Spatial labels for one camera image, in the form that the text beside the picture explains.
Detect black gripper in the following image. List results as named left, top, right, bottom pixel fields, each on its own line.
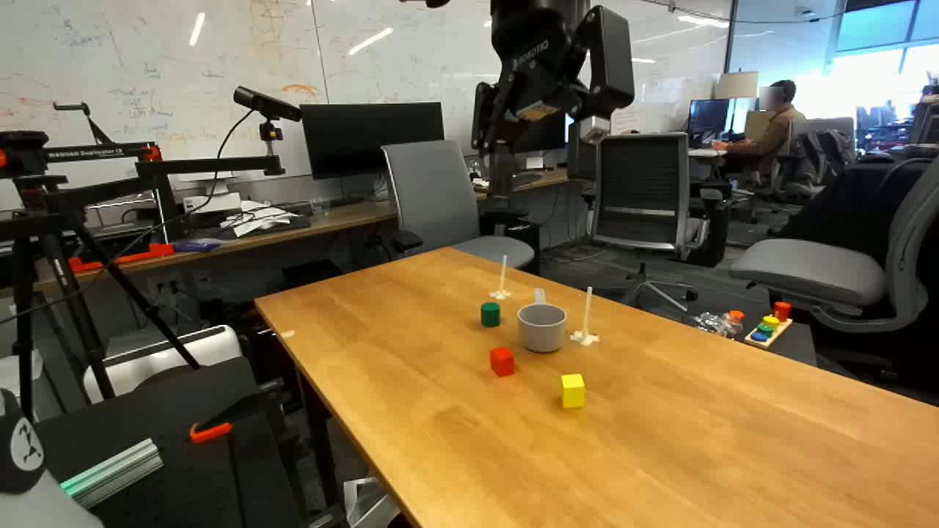
left=474, top=0, right=637, bottom=150

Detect red cube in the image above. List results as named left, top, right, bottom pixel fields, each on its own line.
left=486, top=342, right=520, bottom=382

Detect yellow cube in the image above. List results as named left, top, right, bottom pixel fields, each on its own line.
left=556, top=369, right=589, bottom=413

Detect grey mug cup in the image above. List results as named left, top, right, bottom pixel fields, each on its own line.
left=514, top=283, right=571, bottom=357

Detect black mesh office chair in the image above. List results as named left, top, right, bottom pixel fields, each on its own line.
left=586, top=128, right=731, bottom=317

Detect small distant monitor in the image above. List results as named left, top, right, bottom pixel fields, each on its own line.
left=683, top=97, right=734, bottom=151

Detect grey upholstered office chair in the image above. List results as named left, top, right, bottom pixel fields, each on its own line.
left=379, top=137, right=539, bottom=273

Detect beige lamp shade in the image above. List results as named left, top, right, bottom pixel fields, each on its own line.
left=710, top=66, right=762, bottom=102

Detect large black monitor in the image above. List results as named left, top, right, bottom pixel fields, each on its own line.
left=297, top=99, right=445, bottom=182

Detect clear plastic stick stand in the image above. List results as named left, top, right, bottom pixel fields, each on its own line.
left=567, top=283, right=605, bottom=351
left=486, top=251, right=517, bottom=305

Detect seated person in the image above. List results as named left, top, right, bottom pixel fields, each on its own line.
left=710, top=77, right=810, bottom=190

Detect dark distant office chair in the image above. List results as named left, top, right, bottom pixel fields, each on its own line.
left=772, top=113, right=859, bottom=201

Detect long wooden desk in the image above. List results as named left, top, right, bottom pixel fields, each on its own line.
left=31, top=163, right=598, bottom=295

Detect clear plastic bag toy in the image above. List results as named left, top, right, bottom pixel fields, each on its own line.
left=693, top=305, right=747, bottom=341

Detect light grey cushioned office chair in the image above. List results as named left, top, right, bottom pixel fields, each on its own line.
left=727, top=154, right=939, bottom=341

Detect white papers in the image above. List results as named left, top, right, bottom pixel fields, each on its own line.
left=213, top=195, right=304, bottom=241

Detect orange clamp bar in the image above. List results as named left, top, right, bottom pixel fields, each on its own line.
left=63, top=241, right=181, bottom=279

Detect white plastic housing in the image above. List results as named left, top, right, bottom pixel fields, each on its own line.
left=80, top=322, right=245, bottom=407

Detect large black case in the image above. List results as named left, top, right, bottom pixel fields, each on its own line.
left=37, top=354, right=310, bottom=528

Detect black tripod with boom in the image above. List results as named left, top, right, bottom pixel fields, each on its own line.
left=0, top=97, right=288, bottom=421

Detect shiny metal cylinder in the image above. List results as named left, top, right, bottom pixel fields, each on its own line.
left=56, top=435, right=166, bottom=514

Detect black cap white logo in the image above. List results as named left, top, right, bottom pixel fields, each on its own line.
left=0, top=388, right=47, bottom=498

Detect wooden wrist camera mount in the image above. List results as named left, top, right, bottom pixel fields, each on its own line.
left=514, top=99, right=564, bottom=124

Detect black camera on boom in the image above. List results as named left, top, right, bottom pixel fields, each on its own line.
left=228, top=83, right=304, bottom=127

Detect orange handle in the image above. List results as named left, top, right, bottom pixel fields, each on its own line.
left=184, top=418, right=238, bottom=449

